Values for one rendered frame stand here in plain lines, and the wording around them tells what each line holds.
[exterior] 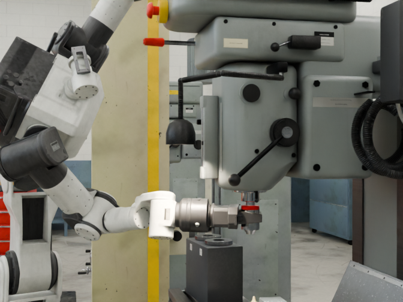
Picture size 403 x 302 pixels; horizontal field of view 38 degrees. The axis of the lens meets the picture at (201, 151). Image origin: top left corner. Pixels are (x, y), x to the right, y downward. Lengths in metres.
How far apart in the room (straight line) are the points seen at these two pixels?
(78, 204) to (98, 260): 1.58
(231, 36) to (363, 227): 0.70
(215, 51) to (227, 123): 0.18
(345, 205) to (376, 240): 7.14
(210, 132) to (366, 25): 0.47
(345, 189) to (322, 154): 7.36
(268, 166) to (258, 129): 0.09
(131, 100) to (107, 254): 0.84
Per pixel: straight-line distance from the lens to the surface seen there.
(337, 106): 1.48
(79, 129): 1.64
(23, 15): 10.71
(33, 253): 1.98
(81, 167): 10.45
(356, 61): 1.53
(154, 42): 1.58
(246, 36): 1.42
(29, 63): 1.72
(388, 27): 1.33
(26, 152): 1.55
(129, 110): 3.19
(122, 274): 3.26
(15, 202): 1.94
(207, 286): 1.86
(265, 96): 1.44
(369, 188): 1.73
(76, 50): 1.63
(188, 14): 1.41
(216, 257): 1.85
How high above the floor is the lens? 1.42
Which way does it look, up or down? level
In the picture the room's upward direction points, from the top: straight up
